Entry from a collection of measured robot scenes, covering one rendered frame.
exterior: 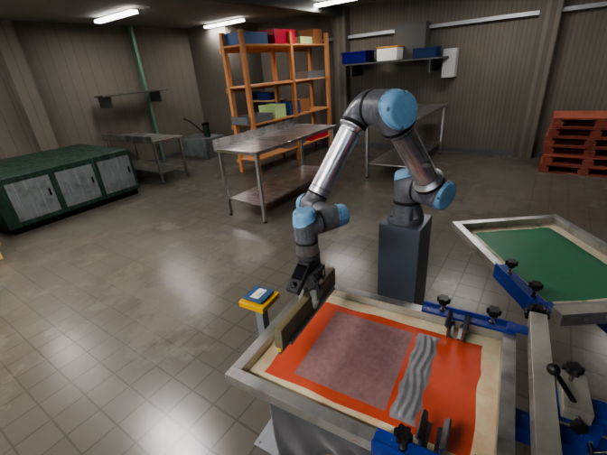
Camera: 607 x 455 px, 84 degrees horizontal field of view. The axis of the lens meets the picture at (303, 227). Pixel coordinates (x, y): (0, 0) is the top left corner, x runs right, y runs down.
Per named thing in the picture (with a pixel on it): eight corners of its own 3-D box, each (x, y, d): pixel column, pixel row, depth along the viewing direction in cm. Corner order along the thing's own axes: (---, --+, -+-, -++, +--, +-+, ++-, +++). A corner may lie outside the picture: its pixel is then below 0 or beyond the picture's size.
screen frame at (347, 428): (226, 382, 109) (224, 374, 107) (312, 284, 154) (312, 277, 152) (510, 519, 71) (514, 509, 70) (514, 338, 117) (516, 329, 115)
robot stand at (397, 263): (386, 385, 213) (393, 208, 162) (415, 398, 204) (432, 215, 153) (374, 407, 200) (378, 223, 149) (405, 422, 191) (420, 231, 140)
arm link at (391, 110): (433, 186, 143) (376, 79, 111) (463, 195, 132) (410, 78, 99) (415, 207, 142) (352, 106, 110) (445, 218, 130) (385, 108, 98)
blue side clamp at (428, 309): (419, 322, 128) (421, 307, 125) (423, 314, 132) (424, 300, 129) (511, 348, 114) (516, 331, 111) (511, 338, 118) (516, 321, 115)
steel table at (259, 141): (339, 181, 594) (336, 117, 549) (266, 225, 449) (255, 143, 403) (303, 176, 634) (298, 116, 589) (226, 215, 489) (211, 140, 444)
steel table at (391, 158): (443, 153, 712) (449, 97, 665) (409, 183, 556) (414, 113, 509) (404, 151, 757) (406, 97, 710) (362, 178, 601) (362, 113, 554)
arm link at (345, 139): (350, 81, 119) (286, 206, 123) (370, 81, 110) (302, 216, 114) (369, 99, 126) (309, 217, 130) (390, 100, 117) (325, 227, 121)
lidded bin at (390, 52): (404, 59, 684) (405, 45, 673) (397, 60, 656) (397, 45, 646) (382, 60, 709) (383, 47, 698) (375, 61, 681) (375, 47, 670)
